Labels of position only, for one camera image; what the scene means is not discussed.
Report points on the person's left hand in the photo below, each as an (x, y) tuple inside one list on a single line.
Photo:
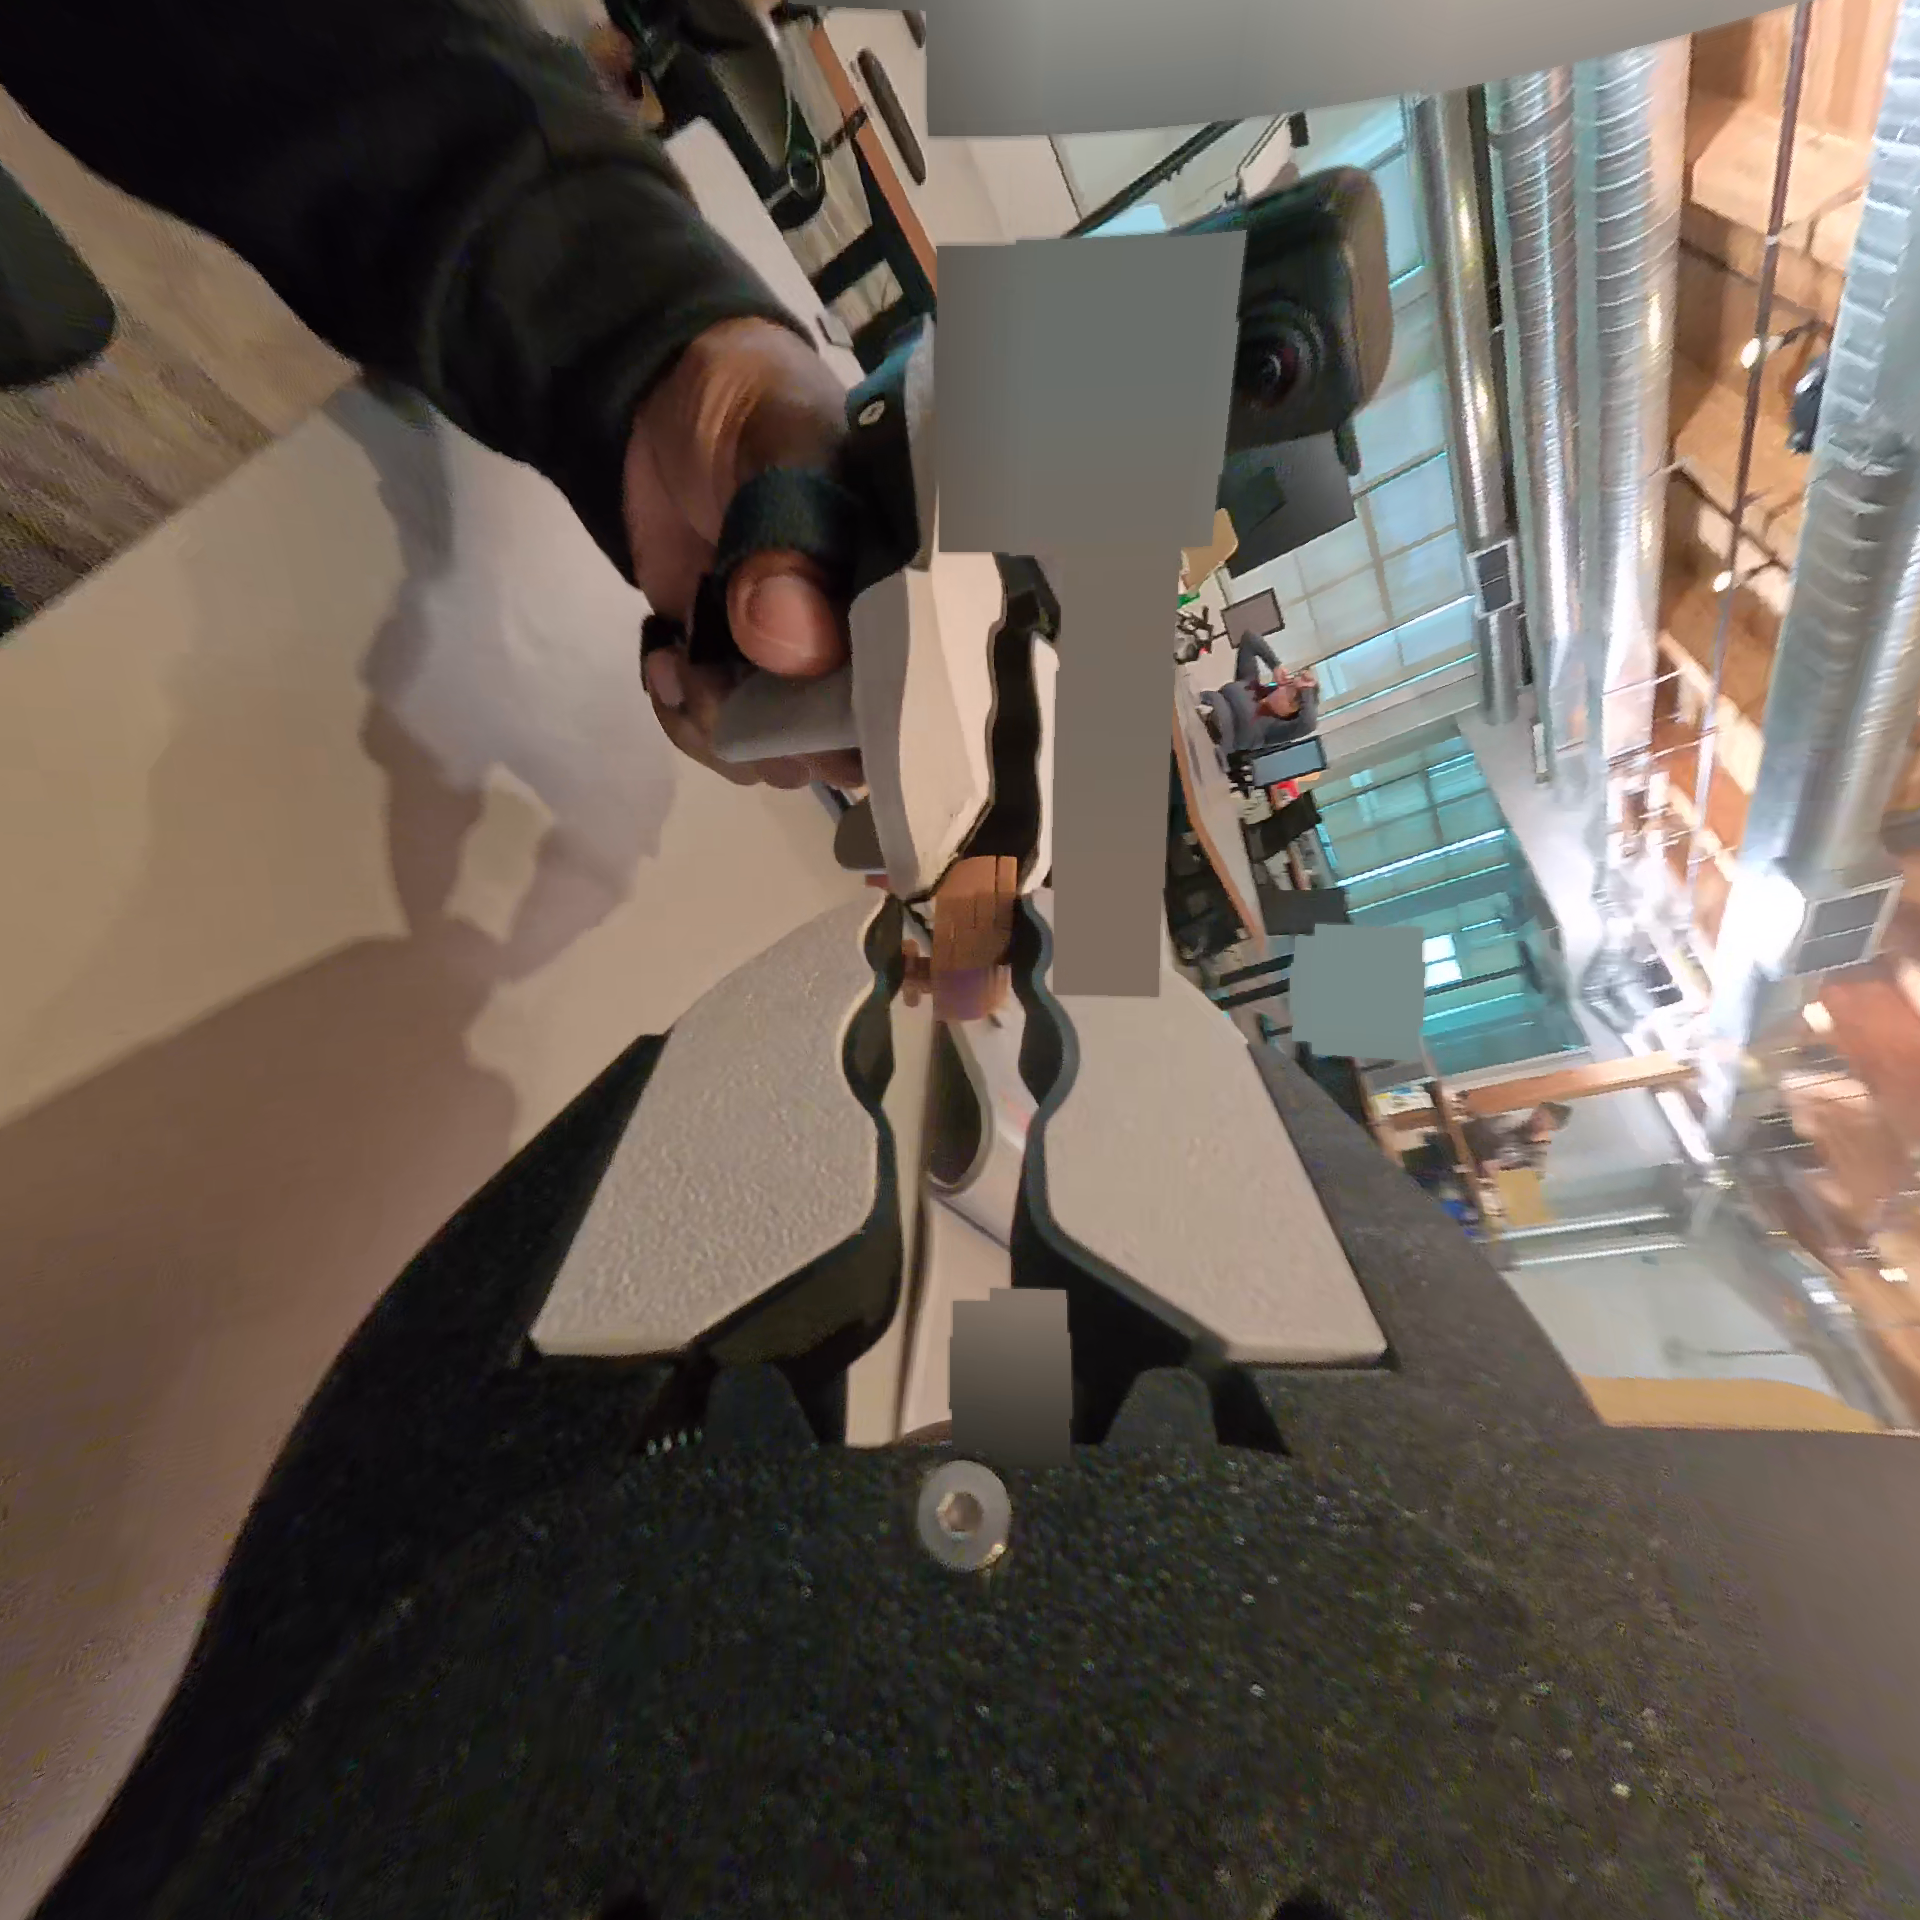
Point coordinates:
[(737, 452)]

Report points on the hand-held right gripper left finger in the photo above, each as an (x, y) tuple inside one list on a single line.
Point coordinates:
[(719, 1170)]

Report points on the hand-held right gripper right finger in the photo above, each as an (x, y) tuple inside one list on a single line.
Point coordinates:
[(1231, 1201)]

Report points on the silver ventilation duct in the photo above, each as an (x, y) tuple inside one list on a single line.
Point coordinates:
[(1591, 452)]

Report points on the small brown brick plate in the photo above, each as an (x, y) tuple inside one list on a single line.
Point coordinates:
[(966, 931)]

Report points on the grey desk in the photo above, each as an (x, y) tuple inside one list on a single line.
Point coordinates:
[(300, 1052)]

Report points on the black office chair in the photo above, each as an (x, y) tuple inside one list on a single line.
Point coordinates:
[(751, 94), (48, 286)]

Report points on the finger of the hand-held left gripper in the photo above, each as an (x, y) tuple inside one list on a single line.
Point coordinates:
[(916, 721)]

